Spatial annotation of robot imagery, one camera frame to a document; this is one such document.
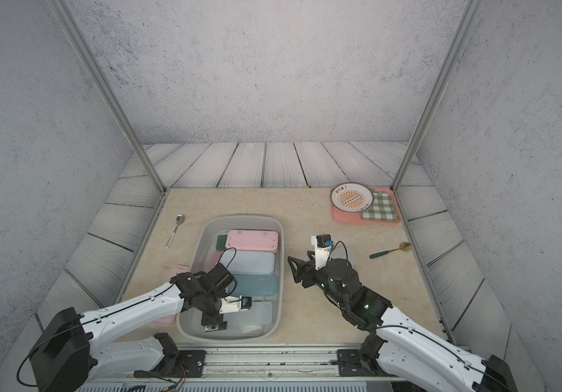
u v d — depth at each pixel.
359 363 0.65
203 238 0.94
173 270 0.92
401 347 0.60
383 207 1.12
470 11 0.70
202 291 0.60
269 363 0.74
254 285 0.87
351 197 1.15
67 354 0.40
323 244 0.62
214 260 0.96
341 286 0.52
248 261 0.93
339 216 1.10
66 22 0.71
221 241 0.99
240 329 0.79
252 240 0.96
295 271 0.68
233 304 0.71
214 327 0.71
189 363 0.73
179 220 1.08
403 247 0.98
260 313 0.79
